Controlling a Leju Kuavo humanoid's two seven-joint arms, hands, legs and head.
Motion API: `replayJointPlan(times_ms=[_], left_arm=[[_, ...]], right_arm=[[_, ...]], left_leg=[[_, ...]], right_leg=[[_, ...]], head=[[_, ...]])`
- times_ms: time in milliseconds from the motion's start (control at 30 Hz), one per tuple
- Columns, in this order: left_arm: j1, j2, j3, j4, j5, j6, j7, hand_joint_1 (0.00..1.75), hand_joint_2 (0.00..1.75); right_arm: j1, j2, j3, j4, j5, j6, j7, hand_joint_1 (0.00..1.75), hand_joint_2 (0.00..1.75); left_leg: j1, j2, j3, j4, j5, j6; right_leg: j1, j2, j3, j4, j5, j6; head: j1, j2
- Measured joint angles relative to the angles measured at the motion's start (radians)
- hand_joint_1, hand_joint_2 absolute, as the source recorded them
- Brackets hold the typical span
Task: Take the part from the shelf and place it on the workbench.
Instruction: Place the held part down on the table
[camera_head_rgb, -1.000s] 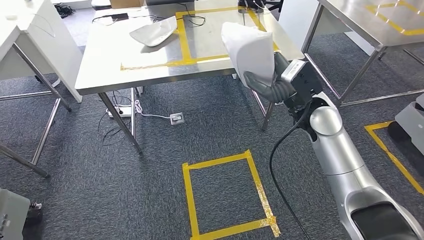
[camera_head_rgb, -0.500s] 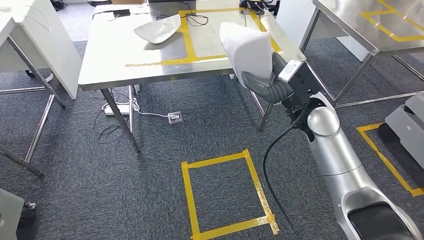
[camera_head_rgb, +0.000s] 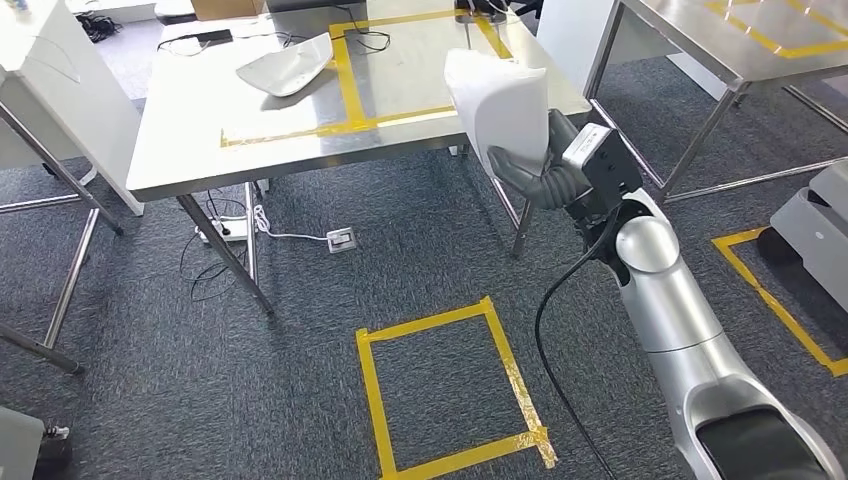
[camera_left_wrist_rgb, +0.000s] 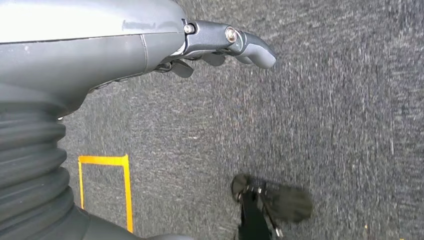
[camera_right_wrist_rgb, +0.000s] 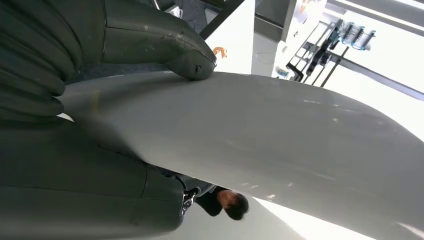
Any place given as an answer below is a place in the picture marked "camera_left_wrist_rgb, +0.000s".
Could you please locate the yellow floor tape square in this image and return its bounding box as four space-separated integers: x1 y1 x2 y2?
77 153 134 234

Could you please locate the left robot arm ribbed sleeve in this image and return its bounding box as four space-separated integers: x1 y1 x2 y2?
0 99 195 240

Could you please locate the black robot foot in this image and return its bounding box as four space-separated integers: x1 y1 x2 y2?
230 173 314 240

